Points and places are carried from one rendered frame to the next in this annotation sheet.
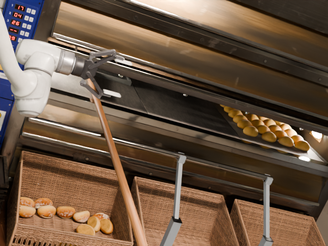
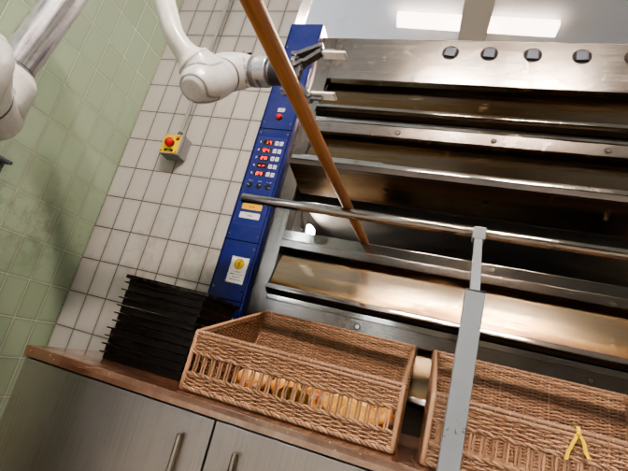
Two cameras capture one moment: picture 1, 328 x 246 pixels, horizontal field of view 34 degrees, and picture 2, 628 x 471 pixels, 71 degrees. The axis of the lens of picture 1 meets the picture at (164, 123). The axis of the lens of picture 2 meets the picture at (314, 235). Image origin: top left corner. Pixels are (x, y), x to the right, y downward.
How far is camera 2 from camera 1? 1.87 m
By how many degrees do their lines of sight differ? 50
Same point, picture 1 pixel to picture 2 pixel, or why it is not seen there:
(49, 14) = (300, 148)
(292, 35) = not seen: outside the picture
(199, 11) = (479, 109)
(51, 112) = (307, 263)
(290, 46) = not seen: outside the picture
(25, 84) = (187, 47)
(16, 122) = (264, 277)
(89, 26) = (344, 152)
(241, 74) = (575, 176)
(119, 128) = (401, 279)
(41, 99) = (208, 66)
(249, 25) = (559, 111)
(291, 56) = not seen: outside the picture
